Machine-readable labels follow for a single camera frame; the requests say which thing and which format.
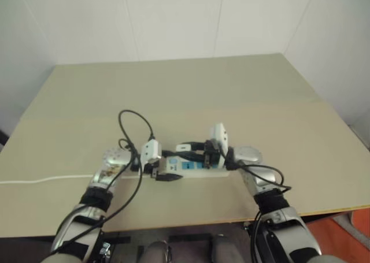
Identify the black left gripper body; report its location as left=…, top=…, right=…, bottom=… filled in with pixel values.
left=143, top=158, right=162, bottom=179

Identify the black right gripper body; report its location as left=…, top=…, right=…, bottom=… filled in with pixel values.
left=203, top=139, right=223, bottom=169

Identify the white power strip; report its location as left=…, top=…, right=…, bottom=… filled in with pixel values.
left=156, top=154, right=231, bottom=179

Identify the grey rounded shape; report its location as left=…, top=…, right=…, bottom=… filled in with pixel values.
left=143, top=239, right=173, bottom=263

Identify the black object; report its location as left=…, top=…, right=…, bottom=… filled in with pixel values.
left=0, top=126, right=10, bottom=146

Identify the orange object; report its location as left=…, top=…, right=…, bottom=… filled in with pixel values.
left=300, top=206, right=370, bottom=263

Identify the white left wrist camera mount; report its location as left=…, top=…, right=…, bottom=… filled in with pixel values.
left=140, top=140, right=162, bottom=163

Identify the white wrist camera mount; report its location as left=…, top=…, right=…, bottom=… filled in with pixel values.
left=208, top=122, right=230, bottom=155
left=140, top=140, right=162, bottom=163

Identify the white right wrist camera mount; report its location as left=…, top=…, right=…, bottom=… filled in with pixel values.
left=208, top=122, right=230, bottom=155

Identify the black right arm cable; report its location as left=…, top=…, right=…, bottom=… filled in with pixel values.
left=228, top=163, right=291, bottom=263

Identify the white power strip cord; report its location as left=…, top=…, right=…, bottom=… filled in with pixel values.
left=0, top=173, right=144, bottom=186

